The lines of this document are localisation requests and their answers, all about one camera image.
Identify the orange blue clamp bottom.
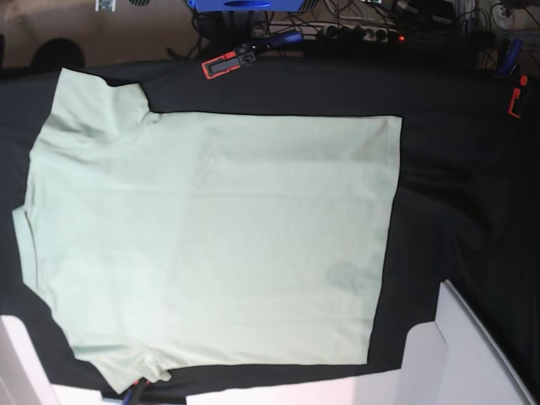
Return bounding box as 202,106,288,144
121,378,149,405

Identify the white foam board left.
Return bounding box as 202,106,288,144
1,316,104,405

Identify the light green T-shirt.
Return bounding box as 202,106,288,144
13,69,402,392

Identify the white power strip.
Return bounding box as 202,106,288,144
262,21,407,44

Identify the blue plastic box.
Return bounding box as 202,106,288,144
187,0,318,13

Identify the round black object on floor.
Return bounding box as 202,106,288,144
30,38,85,69

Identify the orange black clamp top centre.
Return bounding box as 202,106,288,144
201,30,303,80

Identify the orange black clamp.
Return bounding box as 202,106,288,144
201,30,303,80
493,38,531,121

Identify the orange black clamp top right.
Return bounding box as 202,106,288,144
493,38,531,121

